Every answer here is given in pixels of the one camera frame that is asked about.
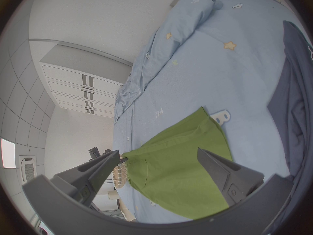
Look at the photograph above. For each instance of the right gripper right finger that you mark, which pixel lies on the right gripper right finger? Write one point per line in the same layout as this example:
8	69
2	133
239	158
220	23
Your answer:
227	177

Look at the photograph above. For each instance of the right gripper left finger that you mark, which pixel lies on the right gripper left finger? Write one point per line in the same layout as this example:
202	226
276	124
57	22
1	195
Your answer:
93	177

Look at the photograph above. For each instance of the green shorts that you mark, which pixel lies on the green shorts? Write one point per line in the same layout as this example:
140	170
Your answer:
171	175

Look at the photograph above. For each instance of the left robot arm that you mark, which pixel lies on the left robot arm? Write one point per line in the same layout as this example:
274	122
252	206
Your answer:
94	153

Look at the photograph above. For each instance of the round woven basket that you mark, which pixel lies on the round woven basket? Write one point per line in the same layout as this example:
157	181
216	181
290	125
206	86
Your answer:
119	177

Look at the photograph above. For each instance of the bed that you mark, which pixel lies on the bed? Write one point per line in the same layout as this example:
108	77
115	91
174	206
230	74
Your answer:
195	82

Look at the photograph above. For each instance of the ceiling air vent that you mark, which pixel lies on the ceiling air vent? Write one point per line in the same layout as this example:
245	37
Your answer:
28	169

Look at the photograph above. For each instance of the ceiling light panel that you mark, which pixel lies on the ceiling light panel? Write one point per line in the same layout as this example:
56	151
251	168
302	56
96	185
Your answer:
7	153

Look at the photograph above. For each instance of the white wardrobe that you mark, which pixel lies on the white wardrobe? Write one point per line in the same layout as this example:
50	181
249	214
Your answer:
68	82

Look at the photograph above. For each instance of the dark blue printed T-shirt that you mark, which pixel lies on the dark blue printed T-shirt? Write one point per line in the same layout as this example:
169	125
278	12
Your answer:
293	94

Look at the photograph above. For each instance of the pale blue quilt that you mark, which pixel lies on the pale blue quilt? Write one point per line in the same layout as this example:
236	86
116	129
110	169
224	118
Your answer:
171	38

